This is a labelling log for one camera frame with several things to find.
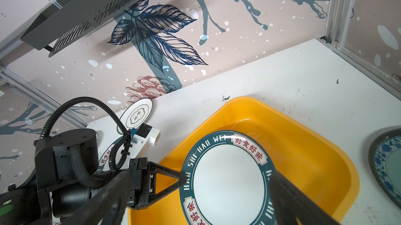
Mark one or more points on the aluminium frame rail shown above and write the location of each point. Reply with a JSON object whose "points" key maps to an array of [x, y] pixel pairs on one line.
{"points": [[32, 93]]}

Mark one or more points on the green rim plate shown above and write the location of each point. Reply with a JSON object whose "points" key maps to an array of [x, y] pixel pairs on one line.
{"points": [[227, 177]]}

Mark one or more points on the yellow plastic bin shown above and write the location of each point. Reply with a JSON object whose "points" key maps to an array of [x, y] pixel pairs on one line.
{"points": [[313, 164]]}

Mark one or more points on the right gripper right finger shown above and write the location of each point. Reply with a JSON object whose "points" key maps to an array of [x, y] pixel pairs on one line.
{"points": [[292, 206]]}

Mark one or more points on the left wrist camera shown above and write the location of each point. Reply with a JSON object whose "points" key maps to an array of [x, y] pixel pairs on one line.
{"points": [[145, 134]]}

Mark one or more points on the black hanging wall basket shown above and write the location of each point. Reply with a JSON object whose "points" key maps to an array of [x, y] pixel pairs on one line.
{"points": [[63, 22]]}

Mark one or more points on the white plate black rim back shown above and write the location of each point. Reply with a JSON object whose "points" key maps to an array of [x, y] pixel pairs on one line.
{"points": [[137, 113]]}

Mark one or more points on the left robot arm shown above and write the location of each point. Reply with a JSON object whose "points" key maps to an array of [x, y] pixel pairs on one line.
{"points": [[67, 184]]}

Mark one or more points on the teal patterned plate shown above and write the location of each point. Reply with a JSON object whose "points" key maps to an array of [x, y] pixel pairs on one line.
{"points": [[385, 163]]}

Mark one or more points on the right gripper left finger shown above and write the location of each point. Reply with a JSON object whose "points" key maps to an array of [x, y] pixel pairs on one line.
{"points": [[107, 207]]}

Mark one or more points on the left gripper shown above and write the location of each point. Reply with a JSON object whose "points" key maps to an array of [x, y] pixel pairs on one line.
{"points": [[150, 182]]}

